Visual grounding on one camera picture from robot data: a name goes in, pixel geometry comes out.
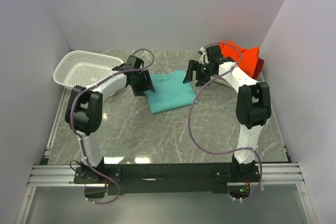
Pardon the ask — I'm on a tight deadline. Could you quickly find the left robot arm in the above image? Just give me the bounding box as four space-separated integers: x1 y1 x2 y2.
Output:
65 55 155 183

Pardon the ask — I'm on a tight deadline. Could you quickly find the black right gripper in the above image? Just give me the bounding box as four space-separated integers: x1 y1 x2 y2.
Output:
183 60 215 87

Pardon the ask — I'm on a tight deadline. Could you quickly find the teal t-shirt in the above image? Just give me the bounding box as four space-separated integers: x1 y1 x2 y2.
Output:
145 70 196 114

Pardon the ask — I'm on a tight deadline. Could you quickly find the folded orange t-shirt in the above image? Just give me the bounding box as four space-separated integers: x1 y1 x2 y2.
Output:
219 41 259 78

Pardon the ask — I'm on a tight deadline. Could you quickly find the folded white t-shirt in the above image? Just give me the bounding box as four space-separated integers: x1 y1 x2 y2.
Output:
211 76 230 87

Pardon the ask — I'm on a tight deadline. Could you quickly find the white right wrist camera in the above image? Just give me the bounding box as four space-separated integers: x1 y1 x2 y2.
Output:
198 47 208 64

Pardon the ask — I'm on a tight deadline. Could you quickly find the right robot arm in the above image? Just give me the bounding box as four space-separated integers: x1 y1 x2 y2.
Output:
183 42 271 182

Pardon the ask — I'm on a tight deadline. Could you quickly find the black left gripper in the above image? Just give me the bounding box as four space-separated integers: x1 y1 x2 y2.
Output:
131 70 155 97

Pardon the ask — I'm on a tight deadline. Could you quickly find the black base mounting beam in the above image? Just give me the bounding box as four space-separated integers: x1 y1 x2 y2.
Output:
73 163 260 195

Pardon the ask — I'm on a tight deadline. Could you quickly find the aluminium extrusion rail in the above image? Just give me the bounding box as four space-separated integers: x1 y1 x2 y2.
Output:
15 163 317 223

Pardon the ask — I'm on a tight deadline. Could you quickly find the white perforated plastic basket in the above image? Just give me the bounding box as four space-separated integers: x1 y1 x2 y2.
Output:
53 50 124 90

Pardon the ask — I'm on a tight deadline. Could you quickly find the folded dark red t-shirt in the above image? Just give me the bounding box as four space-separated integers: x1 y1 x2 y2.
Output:
253 58 265 80

